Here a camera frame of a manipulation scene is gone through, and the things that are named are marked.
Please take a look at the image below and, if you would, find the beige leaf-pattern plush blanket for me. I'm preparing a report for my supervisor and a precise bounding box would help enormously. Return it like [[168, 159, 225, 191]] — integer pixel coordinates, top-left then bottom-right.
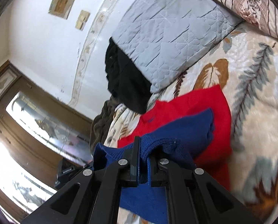
[[103, 22, 278, 224]]

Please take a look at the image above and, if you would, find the dark brown fuzzy blanket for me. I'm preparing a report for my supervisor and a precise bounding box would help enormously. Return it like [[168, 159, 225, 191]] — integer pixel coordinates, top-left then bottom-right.
[[89, 96, 120, 152]]

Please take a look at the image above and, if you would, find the small wall switch plate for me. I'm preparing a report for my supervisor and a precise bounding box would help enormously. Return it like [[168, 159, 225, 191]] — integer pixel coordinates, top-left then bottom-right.
[[75, 10, 90, 31]]

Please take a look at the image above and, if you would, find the large framed wall picture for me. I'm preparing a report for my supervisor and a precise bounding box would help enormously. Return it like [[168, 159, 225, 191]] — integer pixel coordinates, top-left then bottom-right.
[[48, 0, 75, 19]]

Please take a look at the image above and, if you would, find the blue knitted garment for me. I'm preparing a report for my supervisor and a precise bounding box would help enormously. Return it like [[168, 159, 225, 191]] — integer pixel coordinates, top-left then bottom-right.
[[93, 109, 213, 223]]

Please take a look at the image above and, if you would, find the black garment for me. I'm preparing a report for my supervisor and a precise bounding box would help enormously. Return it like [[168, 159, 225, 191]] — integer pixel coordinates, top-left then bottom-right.
[[105, 38, 152, 114]]

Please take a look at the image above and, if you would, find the brown wooden mirrored wardrobe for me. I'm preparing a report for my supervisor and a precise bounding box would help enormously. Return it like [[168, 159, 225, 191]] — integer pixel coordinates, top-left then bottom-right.
[[0, 62, 92, 223]]

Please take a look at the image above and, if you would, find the grey quilted pillow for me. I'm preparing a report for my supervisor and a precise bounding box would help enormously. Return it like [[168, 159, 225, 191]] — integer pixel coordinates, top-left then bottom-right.
[[111, 0, 245, 94]]

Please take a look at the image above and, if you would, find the red knitted garment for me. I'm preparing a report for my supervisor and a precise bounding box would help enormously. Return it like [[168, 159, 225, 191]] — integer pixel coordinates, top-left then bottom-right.
[[117, 85, 232, 190]]

